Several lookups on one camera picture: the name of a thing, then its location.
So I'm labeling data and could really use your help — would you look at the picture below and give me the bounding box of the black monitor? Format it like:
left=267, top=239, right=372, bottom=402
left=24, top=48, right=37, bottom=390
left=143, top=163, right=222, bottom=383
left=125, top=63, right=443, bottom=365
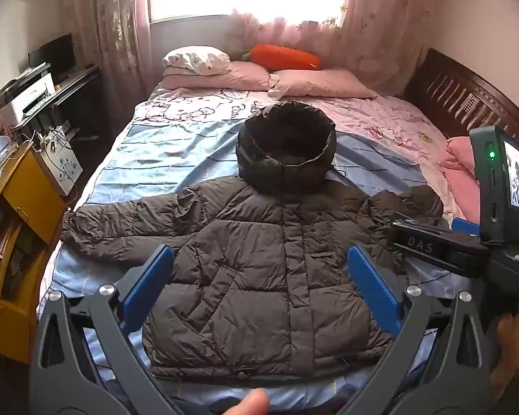
left=28, top=34, right=77, bottom=84

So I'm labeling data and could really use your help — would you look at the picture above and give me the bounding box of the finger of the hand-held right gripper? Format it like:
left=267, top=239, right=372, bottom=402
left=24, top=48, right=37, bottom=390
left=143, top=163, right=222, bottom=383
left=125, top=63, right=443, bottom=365
left=452, top=217, right=481, bottom=238

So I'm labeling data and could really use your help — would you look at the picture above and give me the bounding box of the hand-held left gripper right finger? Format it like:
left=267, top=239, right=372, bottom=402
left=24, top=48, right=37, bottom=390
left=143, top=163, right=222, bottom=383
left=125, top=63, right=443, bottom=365
left=347, top=245, right=496, bottom=415

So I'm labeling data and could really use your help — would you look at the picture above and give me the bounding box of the pink pillow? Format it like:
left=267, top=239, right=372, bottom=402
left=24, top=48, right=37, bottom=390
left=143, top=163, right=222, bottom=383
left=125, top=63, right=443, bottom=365
left=158, top=61, right=272, bottom=92
left=270, top=68, right=378, bottom=100

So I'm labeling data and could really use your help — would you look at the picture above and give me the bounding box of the yellow wooden cabinet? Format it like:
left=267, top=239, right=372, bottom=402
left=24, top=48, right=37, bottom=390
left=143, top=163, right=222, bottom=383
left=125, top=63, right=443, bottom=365
left=0, top=142, right=71, bottom=365

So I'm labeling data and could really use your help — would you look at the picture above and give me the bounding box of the white printer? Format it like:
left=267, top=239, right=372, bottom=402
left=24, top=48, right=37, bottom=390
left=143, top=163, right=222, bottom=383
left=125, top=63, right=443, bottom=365
left=0, top=63, right=57, bottom=127

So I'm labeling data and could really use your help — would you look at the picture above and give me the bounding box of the black desk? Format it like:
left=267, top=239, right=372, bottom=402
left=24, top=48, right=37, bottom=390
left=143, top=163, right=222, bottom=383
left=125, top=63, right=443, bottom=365
left=24, top=64, right=103, bottom=141

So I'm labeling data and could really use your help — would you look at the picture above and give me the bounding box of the white floral pillow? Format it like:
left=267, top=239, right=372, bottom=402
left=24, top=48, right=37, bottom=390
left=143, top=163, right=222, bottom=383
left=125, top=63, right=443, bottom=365
left=162, top=46, right=233, bottom=75

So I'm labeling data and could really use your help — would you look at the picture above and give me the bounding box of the dark wooden headboard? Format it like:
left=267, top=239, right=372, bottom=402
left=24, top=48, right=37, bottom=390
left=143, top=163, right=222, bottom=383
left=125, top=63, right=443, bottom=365
left=404, top=47, right=519, bottom=158

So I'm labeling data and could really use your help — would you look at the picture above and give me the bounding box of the orange carrot plush toy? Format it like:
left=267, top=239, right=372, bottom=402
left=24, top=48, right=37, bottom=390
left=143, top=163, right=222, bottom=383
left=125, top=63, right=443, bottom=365
left=241, top=44, right=323, bottom=72

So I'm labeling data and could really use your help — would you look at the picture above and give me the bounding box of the folded pink blanket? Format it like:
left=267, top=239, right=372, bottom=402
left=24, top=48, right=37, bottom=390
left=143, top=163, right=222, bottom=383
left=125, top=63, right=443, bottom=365
left=441, top=136, right=482, bottom=222

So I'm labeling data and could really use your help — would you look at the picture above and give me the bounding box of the white box with blue flowers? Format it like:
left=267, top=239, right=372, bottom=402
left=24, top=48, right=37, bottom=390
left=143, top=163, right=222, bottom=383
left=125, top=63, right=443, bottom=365
left=36, top=127, right=84, bottom=198

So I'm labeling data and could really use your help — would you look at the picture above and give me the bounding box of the person's left hand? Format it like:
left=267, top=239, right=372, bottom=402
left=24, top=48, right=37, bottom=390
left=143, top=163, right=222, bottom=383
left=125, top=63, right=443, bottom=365
left=222, top=389, right=270, bottom=415

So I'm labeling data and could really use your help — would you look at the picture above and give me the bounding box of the pink lace curtain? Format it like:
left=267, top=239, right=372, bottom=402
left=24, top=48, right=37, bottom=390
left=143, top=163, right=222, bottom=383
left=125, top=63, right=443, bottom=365
left=61, top=0, right=156, bottom=111
left=225, top=0, right=443, bottom=96

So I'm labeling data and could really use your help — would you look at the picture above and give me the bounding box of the person's right hand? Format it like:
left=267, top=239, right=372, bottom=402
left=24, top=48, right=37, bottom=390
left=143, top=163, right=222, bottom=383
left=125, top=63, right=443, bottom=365
left=495, top=309, right=519, bottom=415

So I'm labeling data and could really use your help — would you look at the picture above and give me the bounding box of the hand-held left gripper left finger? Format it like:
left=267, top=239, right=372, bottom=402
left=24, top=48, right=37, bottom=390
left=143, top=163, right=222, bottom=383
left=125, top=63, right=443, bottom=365
left=29, top=244, right=186, bottom=415

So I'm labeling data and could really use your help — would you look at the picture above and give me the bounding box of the dark brown hooded puffer jacket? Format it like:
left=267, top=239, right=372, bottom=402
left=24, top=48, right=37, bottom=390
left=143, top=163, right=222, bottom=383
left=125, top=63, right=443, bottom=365
left=61, top=100, right=450, bottom=378

